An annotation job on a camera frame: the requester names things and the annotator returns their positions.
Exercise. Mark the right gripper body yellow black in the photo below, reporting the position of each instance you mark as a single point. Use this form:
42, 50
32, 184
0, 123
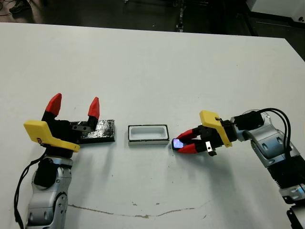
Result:
214, 124

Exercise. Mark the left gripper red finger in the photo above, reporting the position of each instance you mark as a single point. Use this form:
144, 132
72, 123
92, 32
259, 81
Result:
54, 105
94, 109

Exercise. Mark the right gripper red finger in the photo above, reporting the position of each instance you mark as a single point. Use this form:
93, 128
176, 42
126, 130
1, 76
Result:
190, 136
191, 149

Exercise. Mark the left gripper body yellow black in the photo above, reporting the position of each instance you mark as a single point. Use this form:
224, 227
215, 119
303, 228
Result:
38, 131

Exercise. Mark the small black camera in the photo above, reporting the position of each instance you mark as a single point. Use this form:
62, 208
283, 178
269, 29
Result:
177, 143

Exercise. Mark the glossy black box lid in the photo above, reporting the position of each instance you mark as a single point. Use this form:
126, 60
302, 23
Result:
102, 131

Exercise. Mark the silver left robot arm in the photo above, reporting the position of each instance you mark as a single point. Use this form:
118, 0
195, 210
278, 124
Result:
47, 202

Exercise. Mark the white camera box base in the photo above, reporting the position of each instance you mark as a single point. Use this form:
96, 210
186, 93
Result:
147, 141

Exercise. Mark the dark metal stand post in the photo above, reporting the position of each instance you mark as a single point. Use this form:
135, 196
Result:
180, 19

